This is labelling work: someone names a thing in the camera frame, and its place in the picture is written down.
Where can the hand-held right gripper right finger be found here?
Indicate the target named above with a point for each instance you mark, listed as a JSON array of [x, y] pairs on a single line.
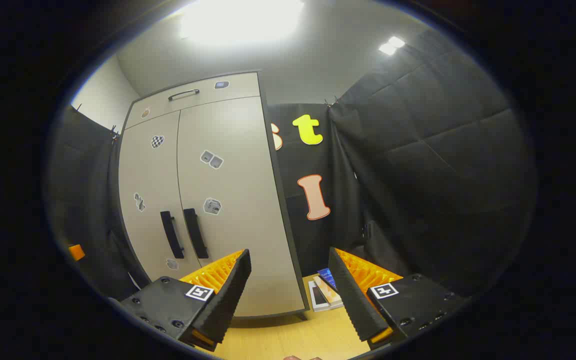
[[353, 295]]

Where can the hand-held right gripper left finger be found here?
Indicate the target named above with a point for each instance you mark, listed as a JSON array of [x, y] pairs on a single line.
[[228, 295]]

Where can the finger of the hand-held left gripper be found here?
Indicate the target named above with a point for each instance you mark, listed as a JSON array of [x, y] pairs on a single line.
[[76, 252]]

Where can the grey cabinet door checkered sticker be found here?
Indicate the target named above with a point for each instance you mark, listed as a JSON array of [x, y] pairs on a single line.
[[153, 175]]

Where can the grey shoe cabinet door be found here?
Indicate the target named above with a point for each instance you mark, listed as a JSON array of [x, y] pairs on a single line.
[[238, 175]]

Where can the grey double-door shoe cabinet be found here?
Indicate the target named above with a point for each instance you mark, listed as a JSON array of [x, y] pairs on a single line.
[[238, 87]]

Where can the orange striped book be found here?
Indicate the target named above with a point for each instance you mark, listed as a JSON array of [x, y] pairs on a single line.
[[329, 292]]

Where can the blue book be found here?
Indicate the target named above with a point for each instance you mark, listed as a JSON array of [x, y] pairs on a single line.
[[327, 275]]

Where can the black backdrop cloth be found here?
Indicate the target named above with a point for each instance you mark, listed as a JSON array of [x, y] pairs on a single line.
[[418, 175]]

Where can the small ceiling light panel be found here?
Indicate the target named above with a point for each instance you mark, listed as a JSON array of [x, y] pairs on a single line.
[[392, 45]]

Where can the large ceiling light panel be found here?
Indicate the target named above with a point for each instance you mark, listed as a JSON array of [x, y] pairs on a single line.
[[240, 20]]

